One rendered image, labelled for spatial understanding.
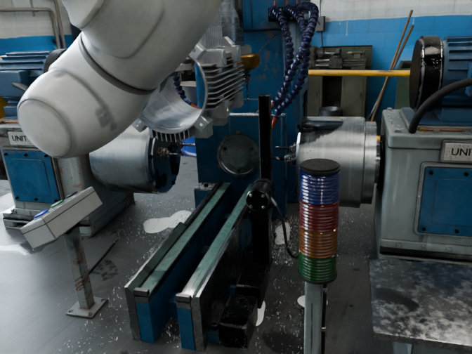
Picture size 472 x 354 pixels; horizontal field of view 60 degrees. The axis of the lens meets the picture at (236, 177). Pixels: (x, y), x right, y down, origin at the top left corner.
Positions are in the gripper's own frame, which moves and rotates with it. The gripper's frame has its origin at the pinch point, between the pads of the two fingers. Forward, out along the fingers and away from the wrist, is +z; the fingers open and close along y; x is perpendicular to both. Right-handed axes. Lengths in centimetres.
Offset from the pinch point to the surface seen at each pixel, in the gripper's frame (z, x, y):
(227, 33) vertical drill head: 35.1, 2.1, 1.5
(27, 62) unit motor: 29, 7, 63
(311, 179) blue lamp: -23.1, 14.0, -26.6
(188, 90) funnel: 169, 56, 70
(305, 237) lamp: -23.8, 23.8, -25.8
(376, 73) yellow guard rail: 231, 61, -48
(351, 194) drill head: 19, 40, -33
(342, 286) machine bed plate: 4, 58, -32
